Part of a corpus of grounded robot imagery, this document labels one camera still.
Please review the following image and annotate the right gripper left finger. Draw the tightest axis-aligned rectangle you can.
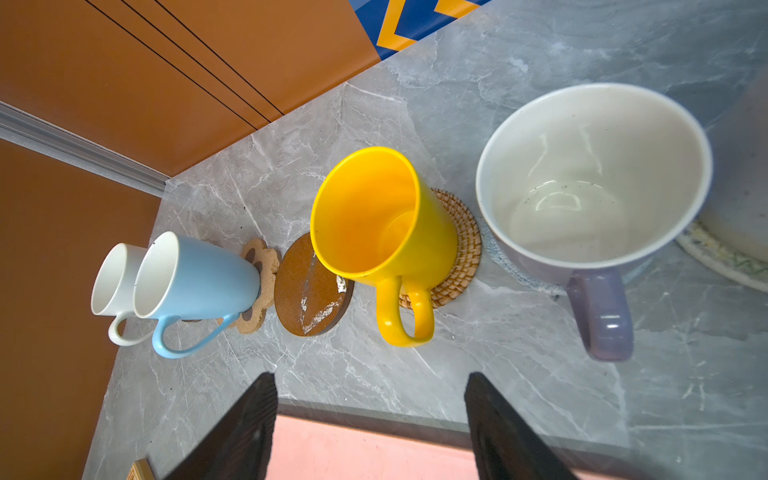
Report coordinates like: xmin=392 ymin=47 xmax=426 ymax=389
xmin=167 ymin=372 xmax=278 ymax=479

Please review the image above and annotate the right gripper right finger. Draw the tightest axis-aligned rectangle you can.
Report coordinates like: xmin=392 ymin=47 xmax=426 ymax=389
xmin=464 ymin=372 xmax=577 ymax=480

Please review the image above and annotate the glossy dark brown coaster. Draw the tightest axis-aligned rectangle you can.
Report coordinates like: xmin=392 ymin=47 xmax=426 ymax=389
xmin=275 ymin=233 xmax=355 ymax=337

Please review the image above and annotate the blue grey woven coaster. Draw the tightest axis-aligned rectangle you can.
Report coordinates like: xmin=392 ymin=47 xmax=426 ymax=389
xmin=479 ymin=222 xmax=652 ymax=301

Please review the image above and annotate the light blue mug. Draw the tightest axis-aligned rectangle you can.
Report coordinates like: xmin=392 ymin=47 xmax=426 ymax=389
xmin=132 ymin=231 xmax=261 ymax=359

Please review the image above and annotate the paw print cork coaster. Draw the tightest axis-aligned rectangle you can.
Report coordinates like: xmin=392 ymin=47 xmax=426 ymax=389
xmin=206 ymin=238 xmax=282 ymax=335

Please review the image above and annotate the cream mug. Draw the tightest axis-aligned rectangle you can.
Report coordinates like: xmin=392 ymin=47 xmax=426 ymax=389
xmin=90 ymin=243 xmax=152 ymax=347

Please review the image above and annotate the woven rattan coaster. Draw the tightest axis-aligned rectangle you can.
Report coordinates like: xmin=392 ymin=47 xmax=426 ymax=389
xmin=366 ymin=172 xmax=482 ymax=319

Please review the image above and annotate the yellow mug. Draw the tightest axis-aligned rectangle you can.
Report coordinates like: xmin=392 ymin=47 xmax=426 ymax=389
xmin=310 ymin=147 xmax=458 ymax=347

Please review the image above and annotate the purple mug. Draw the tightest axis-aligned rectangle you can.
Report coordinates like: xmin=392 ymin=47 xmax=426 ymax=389
xmin=475 ymin=83 xmax=713 ymax=362

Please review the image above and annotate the white zigzag woven coaster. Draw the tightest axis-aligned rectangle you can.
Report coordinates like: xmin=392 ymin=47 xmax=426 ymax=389
xmin=676 ymin=220 xmax=767 ymax=292

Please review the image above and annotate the white mug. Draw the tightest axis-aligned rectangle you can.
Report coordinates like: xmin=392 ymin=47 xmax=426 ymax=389
xmin=700 ymin=70 xmax=767 ymax=261

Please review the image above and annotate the pink tray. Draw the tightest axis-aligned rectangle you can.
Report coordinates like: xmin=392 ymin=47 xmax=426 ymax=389
xmin=266 ymin=415 xmax=608 ymax=479

